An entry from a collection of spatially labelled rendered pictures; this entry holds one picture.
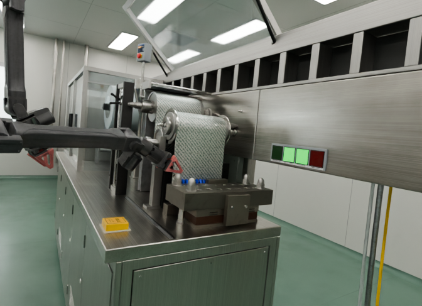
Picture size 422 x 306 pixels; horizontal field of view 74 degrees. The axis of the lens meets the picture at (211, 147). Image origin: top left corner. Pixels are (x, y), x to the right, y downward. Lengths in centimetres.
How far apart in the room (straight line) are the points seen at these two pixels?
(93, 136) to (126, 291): 46
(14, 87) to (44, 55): 547
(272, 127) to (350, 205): 265
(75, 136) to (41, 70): 576
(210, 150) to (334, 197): 276
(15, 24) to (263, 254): 122
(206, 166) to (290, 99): 43
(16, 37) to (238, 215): 101
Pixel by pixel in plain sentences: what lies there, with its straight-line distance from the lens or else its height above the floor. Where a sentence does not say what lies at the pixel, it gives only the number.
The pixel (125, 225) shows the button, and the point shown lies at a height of 92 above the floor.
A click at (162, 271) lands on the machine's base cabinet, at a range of 94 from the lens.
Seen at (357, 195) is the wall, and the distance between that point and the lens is 363.
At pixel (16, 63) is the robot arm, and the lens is 124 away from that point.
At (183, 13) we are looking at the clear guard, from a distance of 165.
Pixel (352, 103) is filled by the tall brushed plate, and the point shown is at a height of 136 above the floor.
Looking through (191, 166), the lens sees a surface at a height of 109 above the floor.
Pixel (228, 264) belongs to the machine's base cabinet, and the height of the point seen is 78.
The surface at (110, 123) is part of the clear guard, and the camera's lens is 209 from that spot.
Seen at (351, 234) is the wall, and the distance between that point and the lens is 373.
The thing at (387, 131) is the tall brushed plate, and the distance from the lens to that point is 88.
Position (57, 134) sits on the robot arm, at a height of 119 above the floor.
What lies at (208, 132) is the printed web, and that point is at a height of 124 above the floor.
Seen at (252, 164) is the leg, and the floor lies 109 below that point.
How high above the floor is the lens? 124
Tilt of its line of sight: 3 degrees down
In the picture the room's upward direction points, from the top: 5 degrees clockwise
